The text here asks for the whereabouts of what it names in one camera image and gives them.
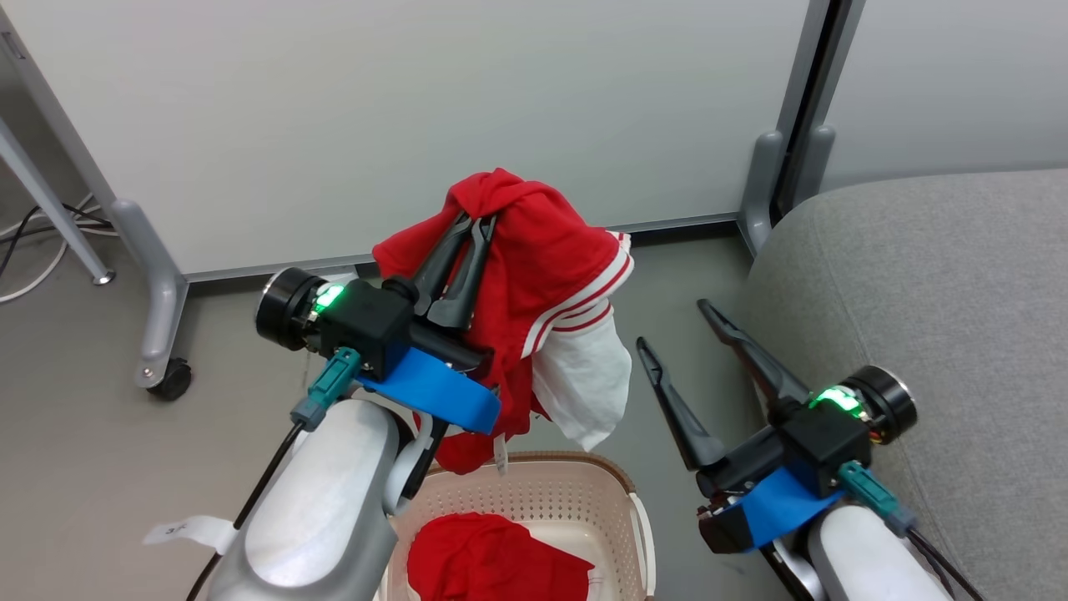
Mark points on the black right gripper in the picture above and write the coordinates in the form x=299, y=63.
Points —
x=826, y=438

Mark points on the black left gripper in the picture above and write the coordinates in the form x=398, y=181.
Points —
x=363, y=321

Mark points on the red white striped garment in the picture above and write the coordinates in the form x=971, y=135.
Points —
x=542, y=250

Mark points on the plain red garment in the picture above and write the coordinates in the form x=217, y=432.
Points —
x=492, y=559

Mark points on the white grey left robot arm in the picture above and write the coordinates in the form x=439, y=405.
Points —
x=325, y=501

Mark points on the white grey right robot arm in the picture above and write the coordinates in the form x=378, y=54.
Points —
x=868, y=559

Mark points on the cream perforated laundry basket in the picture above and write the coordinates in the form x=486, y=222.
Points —
x=534, y=492

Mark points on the white power adapter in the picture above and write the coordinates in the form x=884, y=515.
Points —
x=345, y=273

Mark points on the large white partition panel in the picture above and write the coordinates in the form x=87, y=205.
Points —
x=417, y=108

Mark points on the grey partition foot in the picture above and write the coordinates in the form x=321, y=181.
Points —
x=813, y=167
x=761, y=192
x=158, y=284

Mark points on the grey fabric sofa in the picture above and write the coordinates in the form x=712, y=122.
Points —
x=959, y=292

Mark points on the black caster wheel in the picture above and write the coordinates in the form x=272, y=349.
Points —
x=172, y=381

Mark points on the white paper label tag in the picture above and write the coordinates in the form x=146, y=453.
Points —
x=196, y=530

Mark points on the narrow white partition panel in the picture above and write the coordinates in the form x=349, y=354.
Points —
x=951, y=83

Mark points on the grey metal table leg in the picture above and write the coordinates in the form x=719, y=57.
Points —
x=50, y=204

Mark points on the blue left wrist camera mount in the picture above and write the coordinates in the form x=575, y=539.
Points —
x=438, y=392

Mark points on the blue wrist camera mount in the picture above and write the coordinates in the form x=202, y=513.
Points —
x=438, y=392
x=780, y=505

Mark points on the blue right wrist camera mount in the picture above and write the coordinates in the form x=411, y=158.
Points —
x=780, y=505

